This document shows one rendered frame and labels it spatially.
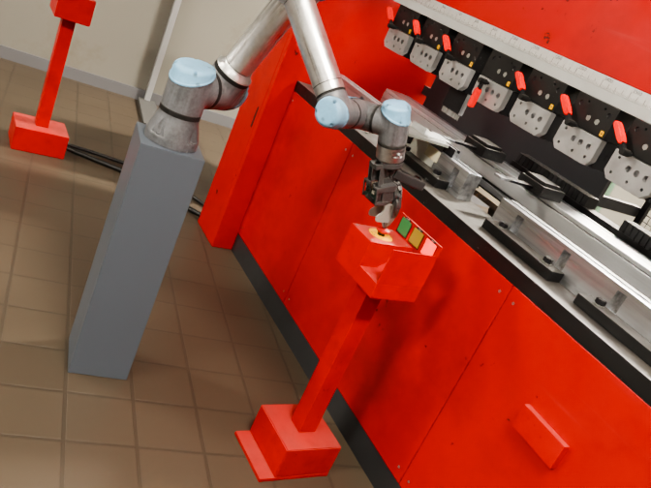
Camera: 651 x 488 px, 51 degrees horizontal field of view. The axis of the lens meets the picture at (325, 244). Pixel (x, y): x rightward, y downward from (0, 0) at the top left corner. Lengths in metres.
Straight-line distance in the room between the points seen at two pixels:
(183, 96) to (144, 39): 3.20
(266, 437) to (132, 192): 0.84
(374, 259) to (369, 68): 1.51
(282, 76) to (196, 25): 2.11
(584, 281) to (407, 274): 0.46
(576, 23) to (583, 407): 1.05
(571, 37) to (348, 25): 1.26
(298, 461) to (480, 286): 0.75
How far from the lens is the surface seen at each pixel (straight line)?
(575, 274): 1.94
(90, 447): 2.06
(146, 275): 2.09
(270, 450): 2.17
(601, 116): 1.98
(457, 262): 2.06
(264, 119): 3.11
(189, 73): 1.90
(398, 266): 1.82
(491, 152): 2.57
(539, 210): 2.39
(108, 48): 5.11
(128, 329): 2.19
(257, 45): 1.96
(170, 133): 1.93
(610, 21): 2.07
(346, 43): 3.15
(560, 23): 2.18
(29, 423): 2.09
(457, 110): 2.42
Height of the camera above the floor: 1.38
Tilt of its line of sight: 21 degrees down
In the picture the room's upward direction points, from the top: 24 degrees clockwise
